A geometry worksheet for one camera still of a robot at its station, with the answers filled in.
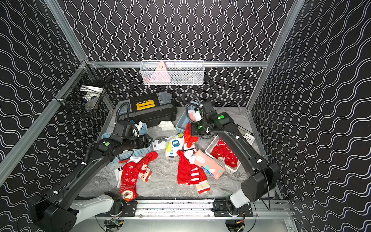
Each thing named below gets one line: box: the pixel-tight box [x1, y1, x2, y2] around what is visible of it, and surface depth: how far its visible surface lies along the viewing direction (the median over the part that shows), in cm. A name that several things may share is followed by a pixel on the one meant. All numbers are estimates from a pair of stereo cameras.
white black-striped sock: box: [182, 143, 198, 162], surface depth 90 cm
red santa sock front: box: [119, 151, 159, 202], surface depth 85 cm
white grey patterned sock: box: [152, 136, 174, 151], surface depth 100 cm
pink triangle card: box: [149, 60, 171, 83], surface depth 92 cm
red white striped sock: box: [184, 122, 199, 148], surface depth 80 cm
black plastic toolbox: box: [116, 90, 178, 127], surface depth 101 cm
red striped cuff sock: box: [176, 149, 211, 194], surface depth 87 cm
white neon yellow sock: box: [165, 132, 185, 157], surface depth 94 cm
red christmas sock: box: [210, 138, 239, 168], surface depth 94 cm
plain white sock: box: [157, 120, 177, 131], surface depth 110 cm
